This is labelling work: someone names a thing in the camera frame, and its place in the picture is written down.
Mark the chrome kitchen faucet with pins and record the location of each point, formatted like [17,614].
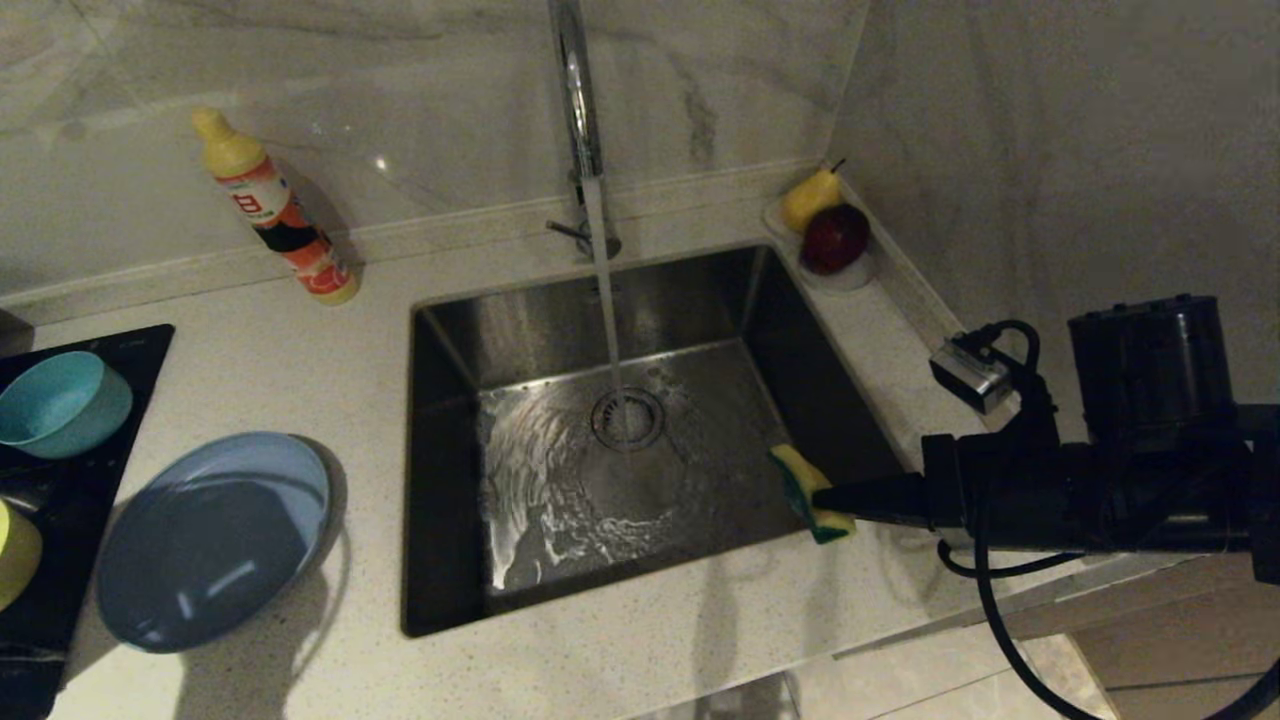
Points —
[580,120]

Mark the yellow sponge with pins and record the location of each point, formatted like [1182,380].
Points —
[795,470]

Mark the yellow bowl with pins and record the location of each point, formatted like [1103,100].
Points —
[15,555]

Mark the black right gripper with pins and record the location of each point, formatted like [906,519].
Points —
[1010,490]

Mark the stainless steel sink basin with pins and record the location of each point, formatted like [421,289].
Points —
[720,470]

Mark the blue plate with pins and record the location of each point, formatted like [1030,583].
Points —
[210,540]

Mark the teal bowl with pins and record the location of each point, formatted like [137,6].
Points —
[60,405]

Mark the round metal drain strainer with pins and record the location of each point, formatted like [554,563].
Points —
[628,420]

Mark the dark red apple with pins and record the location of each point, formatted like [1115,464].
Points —
[833,240]

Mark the wooden cabinet front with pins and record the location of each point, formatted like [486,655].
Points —
[1180,660]

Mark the running water stream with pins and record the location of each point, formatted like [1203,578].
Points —
[603,300]

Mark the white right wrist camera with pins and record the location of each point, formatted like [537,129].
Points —
[970,375]

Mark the small white fruit dish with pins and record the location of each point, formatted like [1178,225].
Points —
[845,280]

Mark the black induction cooktop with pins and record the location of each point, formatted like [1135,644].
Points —
[70,500]

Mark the yellow pear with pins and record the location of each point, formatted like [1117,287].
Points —
[806,200]

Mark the orange white dish soap bottle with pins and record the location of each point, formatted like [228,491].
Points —
[270,205]

